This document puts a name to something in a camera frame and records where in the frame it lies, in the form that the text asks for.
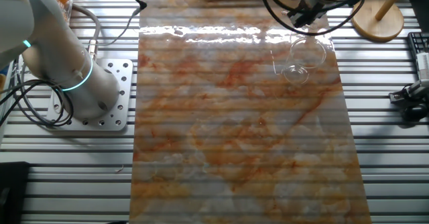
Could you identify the black keyboard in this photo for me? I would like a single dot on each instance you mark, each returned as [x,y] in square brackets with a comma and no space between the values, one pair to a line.
[417,41]

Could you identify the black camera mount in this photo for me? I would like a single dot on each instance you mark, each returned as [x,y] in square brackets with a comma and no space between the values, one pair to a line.
[415,111]

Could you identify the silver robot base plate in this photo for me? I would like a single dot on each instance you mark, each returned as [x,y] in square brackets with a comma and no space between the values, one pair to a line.
[92,126]

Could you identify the orange marble pattern mat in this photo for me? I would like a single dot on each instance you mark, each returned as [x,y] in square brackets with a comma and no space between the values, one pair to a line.
[234,133]

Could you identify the wooden mug tree stand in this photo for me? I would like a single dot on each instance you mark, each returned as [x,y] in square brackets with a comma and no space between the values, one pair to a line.
[377,26]

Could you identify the clear glass beaker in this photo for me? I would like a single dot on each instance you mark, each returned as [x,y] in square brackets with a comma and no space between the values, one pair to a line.
[303,58]

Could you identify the small curled scrap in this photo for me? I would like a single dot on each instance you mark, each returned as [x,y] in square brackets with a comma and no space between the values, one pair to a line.
[120,169]

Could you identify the clear glass test tube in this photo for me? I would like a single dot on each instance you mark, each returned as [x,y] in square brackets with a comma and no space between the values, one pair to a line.
[287,13]

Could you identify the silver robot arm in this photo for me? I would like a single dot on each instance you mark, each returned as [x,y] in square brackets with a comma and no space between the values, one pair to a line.
[67,66]

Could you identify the dark flat panel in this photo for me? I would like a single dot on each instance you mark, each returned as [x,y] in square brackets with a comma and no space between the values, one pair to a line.
[420,11]

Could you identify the black box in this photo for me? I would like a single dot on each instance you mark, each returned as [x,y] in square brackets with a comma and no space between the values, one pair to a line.
[13,194]

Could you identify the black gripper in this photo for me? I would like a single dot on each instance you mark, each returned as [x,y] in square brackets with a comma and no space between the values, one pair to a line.
[316,10]

